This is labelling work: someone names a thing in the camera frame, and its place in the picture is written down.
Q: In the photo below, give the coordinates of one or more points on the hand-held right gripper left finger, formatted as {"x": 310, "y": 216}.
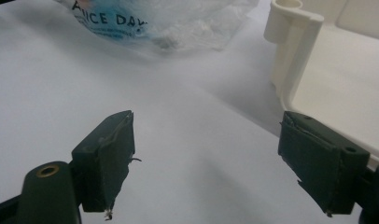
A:
{"x": 106, "y": 161}

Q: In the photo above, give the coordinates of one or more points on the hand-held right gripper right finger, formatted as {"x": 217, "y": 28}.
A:
{"x": 321, "y": 161}

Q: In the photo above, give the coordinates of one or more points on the clear printed plastic bag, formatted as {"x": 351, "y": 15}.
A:
{"x": 153, "y": 21}

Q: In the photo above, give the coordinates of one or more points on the white plastic bin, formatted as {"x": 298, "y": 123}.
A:
{"x": 340, "y": 77}

